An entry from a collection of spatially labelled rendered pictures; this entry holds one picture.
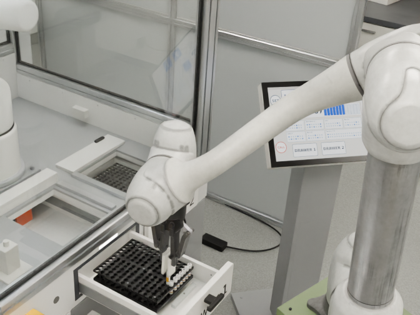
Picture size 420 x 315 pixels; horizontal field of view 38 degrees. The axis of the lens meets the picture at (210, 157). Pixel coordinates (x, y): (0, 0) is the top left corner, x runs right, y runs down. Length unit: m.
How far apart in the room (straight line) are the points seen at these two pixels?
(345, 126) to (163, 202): 1.16
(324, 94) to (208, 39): 0.73
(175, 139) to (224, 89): 1.94
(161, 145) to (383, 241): 0.53
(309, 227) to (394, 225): 1.30
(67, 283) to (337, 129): 1.11
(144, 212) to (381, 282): 0.51
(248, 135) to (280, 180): 2.09
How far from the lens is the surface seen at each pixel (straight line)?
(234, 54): 3.20
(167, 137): 1.38
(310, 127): 2.22
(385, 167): 1.15
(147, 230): 1.93
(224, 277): 1.73
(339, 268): 1.56
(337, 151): 2.24
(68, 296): 1.76
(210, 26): 1.91
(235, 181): 3.50
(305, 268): 2.65
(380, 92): 1.06
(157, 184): 1.26
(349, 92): 1.26
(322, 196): 2.44
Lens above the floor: 2.05
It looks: 30 degrees down
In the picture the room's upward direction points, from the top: 4 degrees clockwise
